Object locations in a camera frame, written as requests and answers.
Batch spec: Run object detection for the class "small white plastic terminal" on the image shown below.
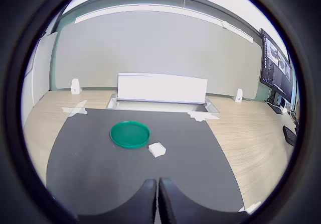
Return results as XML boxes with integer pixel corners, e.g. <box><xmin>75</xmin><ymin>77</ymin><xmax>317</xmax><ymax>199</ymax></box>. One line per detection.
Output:
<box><xmin>147</xmin><ymin>141</ymin><xmax>167</xmax><ymax>158</ymax></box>

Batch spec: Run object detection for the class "round green lid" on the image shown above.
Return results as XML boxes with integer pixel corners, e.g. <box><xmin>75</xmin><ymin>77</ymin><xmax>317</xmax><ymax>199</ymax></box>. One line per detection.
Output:
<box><xmin>110</xmin><ymin>120</ymin><xmax>151</xmax><ymax>150</ymax></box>

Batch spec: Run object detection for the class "dark grey mat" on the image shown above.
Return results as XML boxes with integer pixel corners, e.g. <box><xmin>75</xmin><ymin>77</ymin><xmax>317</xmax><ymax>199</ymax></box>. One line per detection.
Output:
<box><xmin>46</xmin><ymin>107</ymin><xmax>245</xmax><ymax>216</ymax></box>

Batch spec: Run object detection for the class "white tape patch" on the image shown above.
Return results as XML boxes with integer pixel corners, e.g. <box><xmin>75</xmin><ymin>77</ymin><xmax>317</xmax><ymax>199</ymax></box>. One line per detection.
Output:
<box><xmin>61</xmin><ymin>100</ymin><xmax>88</xmax><ymax>118</ymax></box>
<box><xmin>238</xmin><ymin>201</ymin><xmax>262</xmax><ymax>215</ymax></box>
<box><xmin>187</xmin><ymin>110</ymin><xmax>219</xmax><ymax>123</ymax></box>

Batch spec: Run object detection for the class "black keyboard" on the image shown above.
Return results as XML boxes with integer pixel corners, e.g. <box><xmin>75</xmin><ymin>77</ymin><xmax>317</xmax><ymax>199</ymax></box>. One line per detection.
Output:
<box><xmin>282</xmin><ymin>125</ymin><xmax>298</xmax><ymax>146</ymax></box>

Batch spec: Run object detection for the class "white partition panel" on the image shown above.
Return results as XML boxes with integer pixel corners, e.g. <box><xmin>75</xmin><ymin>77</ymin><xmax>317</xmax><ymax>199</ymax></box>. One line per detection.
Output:
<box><xmin>22</xmin><ymin>67</ymin><xmax>35</xmax><ymax>116</ymax></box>
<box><xmin>32</xmin><ymin>32</ymin><xmax>60</xmax><ymax>108</ymax></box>

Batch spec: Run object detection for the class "black computer monitor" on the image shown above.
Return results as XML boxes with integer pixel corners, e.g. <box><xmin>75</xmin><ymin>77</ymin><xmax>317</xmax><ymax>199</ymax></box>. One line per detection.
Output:
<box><xmin>260</xmin><ymin>28</ymin><xmax>294</xmax><ymax>103</ymax></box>

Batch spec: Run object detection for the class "silver cable duct with lid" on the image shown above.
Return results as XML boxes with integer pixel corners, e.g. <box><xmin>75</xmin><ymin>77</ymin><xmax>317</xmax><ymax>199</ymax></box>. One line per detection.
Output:
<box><xmin>105</xmin><ymin>72</ymin><xmax>221</xmax><ymax>114</ymax></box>

